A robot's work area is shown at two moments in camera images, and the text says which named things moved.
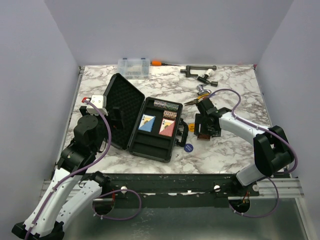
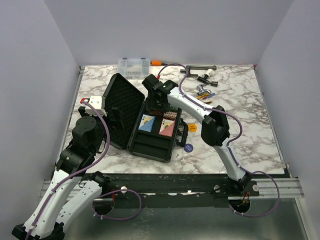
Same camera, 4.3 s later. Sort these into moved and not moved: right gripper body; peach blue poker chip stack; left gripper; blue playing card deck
Moved: right gripper body
Not moved: peach blue poker chip stack; blue playing card deck; left gripper
